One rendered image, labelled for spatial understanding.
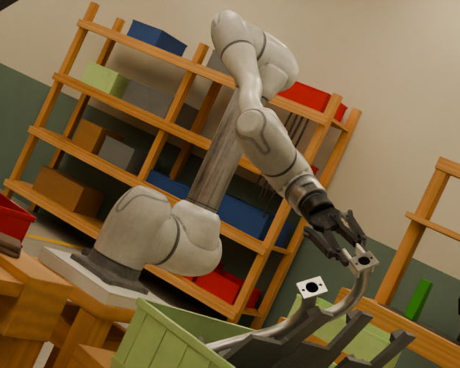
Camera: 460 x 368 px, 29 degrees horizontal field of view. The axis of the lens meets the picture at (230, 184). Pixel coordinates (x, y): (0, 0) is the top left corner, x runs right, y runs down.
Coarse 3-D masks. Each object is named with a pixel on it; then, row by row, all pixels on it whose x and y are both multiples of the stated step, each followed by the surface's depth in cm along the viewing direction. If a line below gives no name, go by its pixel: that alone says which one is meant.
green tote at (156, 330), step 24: (144, 312) 196; (168, 312) 204; (192, 312) 210; (144, 336) 194; (168, 336) 189; (192, 336) 184; (216, 336) 217; (120, 360) 197; (144, 360) 192; (168, 360) 187; (192, 360) 182; (216, 360) 176
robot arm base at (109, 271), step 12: (84, 252) 256; (96, 252) 244; (84, 264) 244; (96, 264) 243; (108, 264) 242; (120, 264) 242; (108, 276) 239; (120, 276) 243; (132, 276) 245; (132, 288) 246; (144, 288) 249
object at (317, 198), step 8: (312, 200) 207; (320, 200) 206; (328, 200) 207; (304, 208) 207; (312, 208) 206; (320, 208) 206; (328, 208) 208; (304, 216) 208; (312, 216) 206; (328, 216) 206; (312, 224) 205; (320, 224) 204; (336, 224) 204
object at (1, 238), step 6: (0, 234) 213; (6, 234) 216; (0, 240) 208; (6, 240) 209; (12, 240) 213; (18, 240) 216; (0, 246) 208; (6, 246) 208; (12, 246) 208; (18, 246) 209; (0, 252) 208; (6, 252) 208; (12, 252) 208; (18, 252) 210
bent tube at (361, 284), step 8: (360, 256) 195; (368, 256) 195; (352, 264) 194; (360, 264) 193; (368, 264) 193; (376, 264) 193; (360, 272) 195; (368, 272) 195; (360, 280) 196; (368, 280) 198; (352, 288) 200; (360, 288) 198; (352, 296) 200; (360, 296) 200; (336, 304) 202; (344, 304) 201; (352, 304) 200; (336, 312) 200; (344, 312) 201
